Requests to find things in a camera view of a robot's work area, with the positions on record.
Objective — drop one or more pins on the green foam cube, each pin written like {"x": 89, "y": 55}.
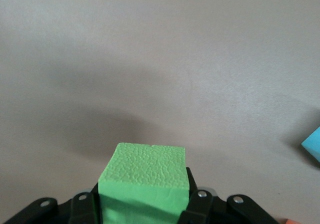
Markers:
{"x": 142, "y": 179}

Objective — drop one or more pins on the blue foam cube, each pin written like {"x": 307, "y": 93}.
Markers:
{"x": 313, "y": 144}

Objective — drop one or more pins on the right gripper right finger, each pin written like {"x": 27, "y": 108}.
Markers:
{"x": 207, "y": 209}

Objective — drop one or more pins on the brown table mat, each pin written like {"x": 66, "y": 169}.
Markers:
{"x": 150, "y": 34}

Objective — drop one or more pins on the orange foam cube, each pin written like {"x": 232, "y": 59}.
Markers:
{"x": 287, "y": 222}

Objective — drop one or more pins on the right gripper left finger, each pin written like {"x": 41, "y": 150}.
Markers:
{"x": 82, "y": 209}

